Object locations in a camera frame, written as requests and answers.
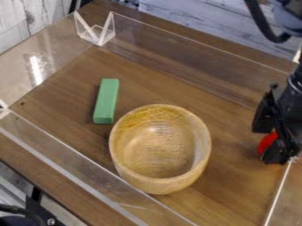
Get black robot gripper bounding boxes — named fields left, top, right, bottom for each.
left=252, top=64, right=302, bottom=164

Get red plush strawberry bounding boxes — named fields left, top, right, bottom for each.
left=257, top=132, right=278, bottom=155

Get wooden bowl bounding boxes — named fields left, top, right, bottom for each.
left=109, top=104, right=213, bottom=195

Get green rectangular block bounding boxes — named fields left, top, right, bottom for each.
left=94, top=79, right=119, bottom=124

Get clear acrylic tray walls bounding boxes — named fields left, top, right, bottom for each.
left=0, top=12, right=302, bottom=226

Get black clamp mount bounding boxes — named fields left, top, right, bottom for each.
left=0, top=188, right=66, bottom=226

